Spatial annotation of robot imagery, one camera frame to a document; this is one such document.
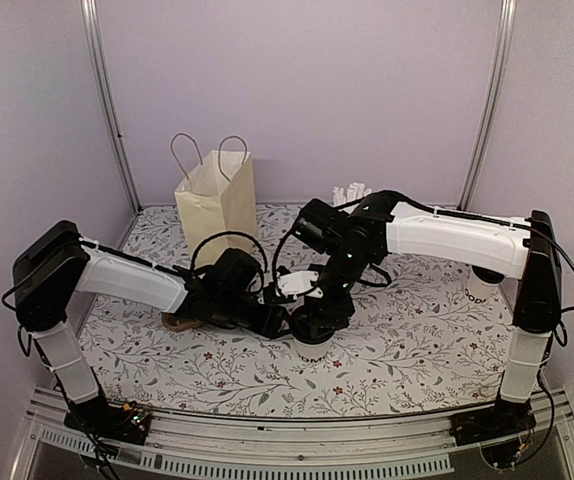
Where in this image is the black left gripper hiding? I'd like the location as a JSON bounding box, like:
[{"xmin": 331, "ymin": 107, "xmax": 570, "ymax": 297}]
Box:
[{"xmin": 216, "ymin": 289, "xmax": 298, "ymax": 339}]

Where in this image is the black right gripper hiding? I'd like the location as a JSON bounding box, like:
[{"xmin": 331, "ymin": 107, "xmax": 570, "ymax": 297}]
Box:
[{"xmin": 304, "ymin": 248, "xmax": 372, "ymax": 337}]

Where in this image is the brown cardboard cup carrier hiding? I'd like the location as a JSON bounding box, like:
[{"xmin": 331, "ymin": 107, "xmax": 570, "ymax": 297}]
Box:
[{"xmin": 161, "ymin": 312, "xmax": 204, "ymax": 332}]

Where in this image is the white paper cup corner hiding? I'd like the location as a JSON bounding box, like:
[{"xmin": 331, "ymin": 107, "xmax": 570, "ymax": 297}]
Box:
[{"xmin": 294, "ymin": 339, "xmax": 332, "ymax": 363}]

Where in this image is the white paper coffee cup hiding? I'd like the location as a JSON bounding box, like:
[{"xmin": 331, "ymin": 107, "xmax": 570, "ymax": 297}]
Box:
[{"xmin": 465, "ymin": 272, "xmax": 497, "ymax": 305}]

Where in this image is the black plastic cup lid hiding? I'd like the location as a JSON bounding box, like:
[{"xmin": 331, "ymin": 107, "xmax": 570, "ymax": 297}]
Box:
[{"xmin": 471, "ymin": 265, "xmax": 505, "ymax": 284}]

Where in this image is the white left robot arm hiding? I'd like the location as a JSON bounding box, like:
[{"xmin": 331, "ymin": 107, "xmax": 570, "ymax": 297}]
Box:
[{"xmin": 1, "ymin": 220, "xmax": 289, "ymax": 434}]

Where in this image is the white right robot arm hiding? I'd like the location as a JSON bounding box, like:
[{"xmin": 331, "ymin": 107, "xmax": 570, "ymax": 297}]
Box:
[{"xmin": 271, "ymin": 190, "xmax": 571, "ymax": 436}]

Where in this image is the bundle of white wrapped straws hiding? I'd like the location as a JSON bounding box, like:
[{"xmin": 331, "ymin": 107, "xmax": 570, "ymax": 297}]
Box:
[{"xmin": 332, "ymin": 182, "xmax": 372, "ymax": 207}]

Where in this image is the floral patterned table mat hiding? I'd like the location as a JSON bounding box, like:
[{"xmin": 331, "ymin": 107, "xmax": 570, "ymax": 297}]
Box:
[{"xmin": 66, "ymin": 202, "xmax": 538, "ymax": 419}]

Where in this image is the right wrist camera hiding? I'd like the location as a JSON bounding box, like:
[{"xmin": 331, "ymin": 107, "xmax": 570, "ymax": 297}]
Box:
[{"xmin": 262, "ymin": 270, "xmax": 323, "ymax": 305}]

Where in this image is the cream paper bag with handles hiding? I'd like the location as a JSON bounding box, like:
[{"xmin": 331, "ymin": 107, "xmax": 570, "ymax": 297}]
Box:
[{"xmin": 170, "ymin": 135, "xmax": 258, "ymax": 267}]

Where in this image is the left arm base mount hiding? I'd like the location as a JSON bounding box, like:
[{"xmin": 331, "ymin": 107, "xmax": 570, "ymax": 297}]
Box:
[{"xmin": 64, "ymin": 395, "xmax": 152, "ymax": 445}]

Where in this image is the right aluminium frame post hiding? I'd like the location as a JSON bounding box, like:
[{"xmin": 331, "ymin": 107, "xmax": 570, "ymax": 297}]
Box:
[{"xmin": 457, "ymin": 0, "xmax": 517, "ymax": 211}]

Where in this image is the aluminium frame post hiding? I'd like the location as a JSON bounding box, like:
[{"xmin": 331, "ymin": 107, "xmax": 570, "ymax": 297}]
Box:
[
  {"xmin": 457, "ymin": 0, "xmax": 517, "ymax": 211},
  {"xmin": 80, "ymin": 0, "xmax": 143, "ymax": 215}
]

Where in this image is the front aluminium rail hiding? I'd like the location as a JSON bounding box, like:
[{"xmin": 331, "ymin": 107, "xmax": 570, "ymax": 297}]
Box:
[{"xmin": 11, "ymin": 388, "xmax": 574, "ymax": 479}]

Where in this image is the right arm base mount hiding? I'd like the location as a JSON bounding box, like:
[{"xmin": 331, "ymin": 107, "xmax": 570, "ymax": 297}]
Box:
[{"xmin": 449, "ymin": 395, "xmax": 536, "ymax": 470}]

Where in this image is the left aluminium frame post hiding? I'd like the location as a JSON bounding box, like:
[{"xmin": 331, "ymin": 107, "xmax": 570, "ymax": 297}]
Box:
[{"xmin": 80, "ymin": 0, "xmax": 143, "ymax": 215}]

